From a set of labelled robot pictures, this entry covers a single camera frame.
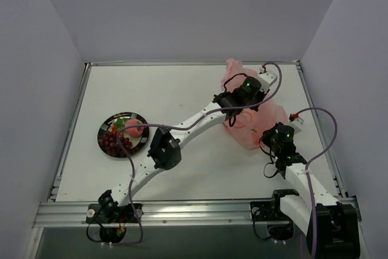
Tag pink plastic bag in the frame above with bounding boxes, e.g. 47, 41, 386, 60
221, 58, 288, 150

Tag pink fake peach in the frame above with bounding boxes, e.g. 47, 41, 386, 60
124, 119, 144, 138

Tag red fake cherry tomatoes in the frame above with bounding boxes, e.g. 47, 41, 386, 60
110, 117, 127, 133

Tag dark red fake grapes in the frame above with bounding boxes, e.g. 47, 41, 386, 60
98, 131, 132, 153

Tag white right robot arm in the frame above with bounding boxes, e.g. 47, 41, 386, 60
261, 123, 361, 258

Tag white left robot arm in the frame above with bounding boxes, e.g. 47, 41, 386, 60
98, 73, 278, 222

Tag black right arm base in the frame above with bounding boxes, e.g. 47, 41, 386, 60
250, 189, 301, 244

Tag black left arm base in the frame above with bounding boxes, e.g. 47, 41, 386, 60
85, 190, 144, 247

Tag black rimmed round plate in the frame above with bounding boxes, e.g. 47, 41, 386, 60
97, 112, 150, 158

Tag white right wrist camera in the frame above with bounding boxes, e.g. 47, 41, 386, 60
288, 113, 304, 135

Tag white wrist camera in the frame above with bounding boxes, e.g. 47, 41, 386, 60
288, 113, 304, 135
258, 70, 278, 90

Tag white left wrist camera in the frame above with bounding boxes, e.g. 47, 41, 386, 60
258, 70, 278, 90

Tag aluminium front rail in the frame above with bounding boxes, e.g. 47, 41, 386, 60
33, 198, 254, 228

